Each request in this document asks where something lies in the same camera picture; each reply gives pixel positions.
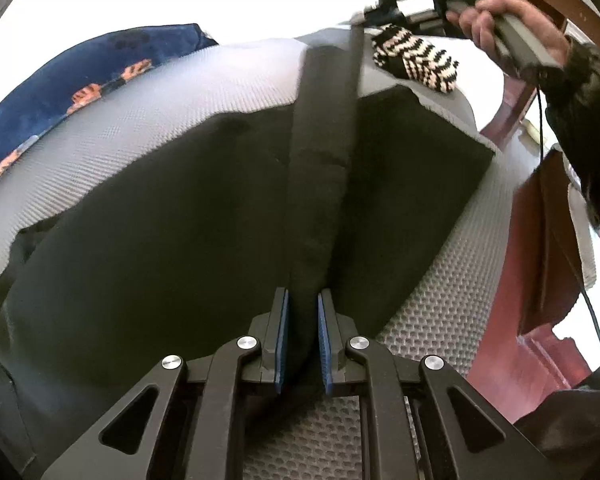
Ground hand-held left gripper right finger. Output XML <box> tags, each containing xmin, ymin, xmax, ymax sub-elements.
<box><xmin>317</xmin><ymin>287</ymin><xmax>566</xmax><ymax>480</ymax></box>

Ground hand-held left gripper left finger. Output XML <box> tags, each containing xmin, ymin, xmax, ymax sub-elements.
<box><xmin>40</xmin><ymin>287</ymin><xmax>293</xmax><ymax>480</ymax></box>

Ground black pants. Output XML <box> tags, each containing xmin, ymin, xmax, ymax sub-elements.
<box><xmin>0</xmin><ymin>25</ymin><xmax>496</xmax><ymax>480</ymax></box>

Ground person's right forearm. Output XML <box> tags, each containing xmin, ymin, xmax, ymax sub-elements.
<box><xmin>535</xmin><ymin>42</ymin><xmax>600</xmax><ymax>226</ymax></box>

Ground person's right hand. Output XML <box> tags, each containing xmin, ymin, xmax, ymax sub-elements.
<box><xmin>457</xmin><ymin>0</ymin><xmax>571</xmax><ymax>79</ymax></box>

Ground black and white striped cloth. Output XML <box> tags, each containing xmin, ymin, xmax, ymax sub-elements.
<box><xmin>371</xmin><ymin>25</ymin><xmax>461</xmax><ymax>93</ymax></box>

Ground grey mesh mat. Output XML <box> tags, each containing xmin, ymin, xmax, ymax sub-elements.
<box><xmin>0</xmin><ymin>30</ymin><xmax>546</xmax><ymax>480</ymax></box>

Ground person's dark clothing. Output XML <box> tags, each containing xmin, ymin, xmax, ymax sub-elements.
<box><xmin>514</xmin><ymin>359</ymin><xmax>600</xmax><ymax>480</ymax></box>

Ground blue printed blanket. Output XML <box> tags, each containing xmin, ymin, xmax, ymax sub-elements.
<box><xmin>0</xmin><ymin>22</ymin><xmax>218</xmax><ymax>198</ymax></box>

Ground black cable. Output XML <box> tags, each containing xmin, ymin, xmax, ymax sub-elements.
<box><xmin>532</xmin><ymin>67</ymin><xmax>600</xmax><ymax>361</ymax></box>

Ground red-brown wooden bed frame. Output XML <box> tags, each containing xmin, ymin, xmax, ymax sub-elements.
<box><xmin>467</xmin><ymin>95</ymin><xmax>597</xmax><ymax>425</ymax></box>

